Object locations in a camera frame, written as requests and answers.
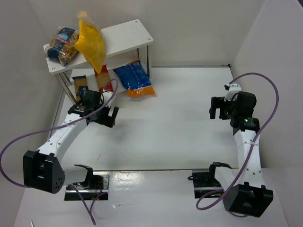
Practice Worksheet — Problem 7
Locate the yellow fusilli pasta bag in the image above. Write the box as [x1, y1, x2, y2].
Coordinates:
[74, 11, 106, 73]

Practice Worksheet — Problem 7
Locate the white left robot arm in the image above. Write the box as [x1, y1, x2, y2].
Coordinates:
[23, 90, 119, 194]

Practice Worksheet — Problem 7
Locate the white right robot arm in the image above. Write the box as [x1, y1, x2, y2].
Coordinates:
[209, 91, 273, 218]

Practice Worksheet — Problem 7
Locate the blue orange pasta bag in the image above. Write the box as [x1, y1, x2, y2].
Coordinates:
[113, 59, 156, 98]

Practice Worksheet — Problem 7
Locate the white two-tier shelf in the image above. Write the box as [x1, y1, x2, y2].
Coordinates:
[44, 19, 153, 104]

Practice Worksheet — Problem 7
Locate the blue tricolor pasta bag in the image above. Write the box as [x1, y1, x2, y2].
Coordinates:
[44, 26, 80, 66]

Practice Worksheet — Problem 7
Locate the red spaghetti pack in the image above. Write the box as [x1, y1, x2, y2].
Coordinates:
[94, 65, 110, 93]

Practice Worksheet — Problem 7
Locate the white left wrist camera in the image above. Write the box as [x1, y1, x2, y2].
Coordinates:
[102, 91, 116, 107]

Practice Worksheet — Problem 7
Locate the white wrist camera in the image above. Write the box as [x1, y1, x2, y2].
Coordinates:
[224, 83, 241, 102]
[102, 91, 116, 107]

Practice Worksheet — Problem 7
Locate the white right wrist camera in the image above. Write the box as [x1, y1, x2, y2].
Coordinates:
[224, 83, 241, 102]

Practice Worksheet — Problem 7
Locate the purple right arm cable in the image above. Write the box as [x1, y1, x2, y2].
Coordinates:
[196, 72, 280, 218]

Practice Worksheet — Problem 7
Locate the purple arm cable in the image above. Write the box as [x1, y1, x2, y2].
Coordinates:
[0, 79, 119, 225]
[196, 72, 280, 218]

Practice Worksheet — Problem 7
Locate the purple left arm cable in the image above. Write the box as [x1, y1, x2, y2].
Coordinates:
[0, 79, 119, 225]

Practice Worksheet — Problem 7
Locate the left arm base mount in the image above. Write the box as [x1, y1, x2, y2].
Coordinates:
[64, 164, 110, 201]

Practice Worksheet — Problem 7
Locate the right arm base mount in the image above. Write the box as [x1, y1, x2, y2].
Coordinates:
[187, 162, 231, 199]

